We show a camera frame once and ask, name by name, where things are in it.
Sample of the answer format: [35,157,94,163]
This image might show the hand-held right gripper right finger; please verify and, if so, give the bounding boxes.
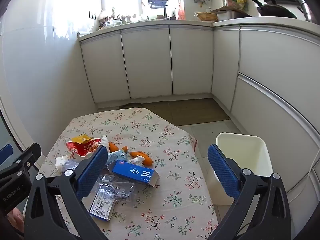
[207,144,292,240]

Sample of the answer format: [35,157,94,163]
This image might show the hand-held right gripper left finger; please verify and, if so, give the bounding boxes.
[24,145,108,240]

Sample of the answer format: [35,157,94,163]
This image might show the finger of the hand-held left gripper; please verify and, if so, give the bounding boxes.
[0,143,42,188]
[0,144,13,167]

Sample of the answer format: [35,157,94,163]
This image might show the white disposable bowl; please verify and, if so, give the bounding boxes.
[55,155,74,173]

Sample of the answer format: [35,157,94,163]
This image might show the blue cardboard box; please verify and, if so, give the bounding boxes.
[112,161,159,187]

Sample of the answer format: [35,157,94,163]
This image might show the person's left hand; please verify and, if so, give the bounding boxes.
[11,206,25,233]

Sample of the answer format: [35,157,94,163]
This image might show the clear plastic bag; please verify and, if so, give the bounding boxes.
[61,159,82,175]

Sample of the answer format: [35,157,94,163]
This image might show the red snack packet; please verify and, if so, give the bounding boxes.
[66,140,100,159]

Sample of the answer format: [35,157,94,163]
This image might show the light blue milk carton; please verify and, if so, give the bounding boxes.
[107,149,130,166]

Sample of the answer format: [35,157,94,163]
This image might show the clear plastic wrapper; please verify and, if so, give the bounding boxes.
[96,175,136,202]

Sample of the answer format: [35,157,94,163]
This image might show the yellow foil lid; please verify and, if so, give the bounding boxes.
[72,134,93,144]

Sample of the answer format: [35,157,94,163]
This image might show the blue box with white label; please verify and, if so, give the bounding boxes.
[89,192,116,222]

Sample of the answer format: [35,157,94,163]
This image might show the crumpled white tissue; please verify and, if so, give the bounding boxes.
[129,155,146,166]

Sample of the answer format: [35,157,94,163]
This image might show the floral tablecloth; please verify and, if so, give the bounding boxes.
[37,107,219,240]

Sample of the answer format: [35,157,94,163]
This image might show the brown floor mat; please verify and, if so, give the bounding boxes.
[142,97,231,127]

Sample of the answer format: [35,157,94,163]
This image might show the white kitchen cabinets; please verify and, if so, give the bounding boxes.
[77,17,320,205]

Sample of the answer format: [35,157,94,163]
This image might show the group of small jars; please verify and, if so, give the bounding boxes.
[98,7,140,28]

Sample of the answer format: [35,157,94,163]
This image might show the wicker basket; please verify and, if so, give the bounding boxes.
[196,11,218,22]

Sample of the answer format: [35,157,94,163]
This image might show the stainless steel basin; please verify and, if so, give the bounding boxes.
[216,7,252,22]

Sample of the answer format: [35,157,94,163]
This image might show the black wok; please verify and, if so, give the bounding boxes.
[239,0,298,19]

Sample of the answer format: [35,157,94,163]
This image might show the yellow green packet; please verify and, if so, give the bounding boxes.
[224,0,248,8]

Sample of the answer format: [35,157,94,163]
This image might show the black rack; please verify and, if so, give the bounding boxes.
[147,0,168,18]

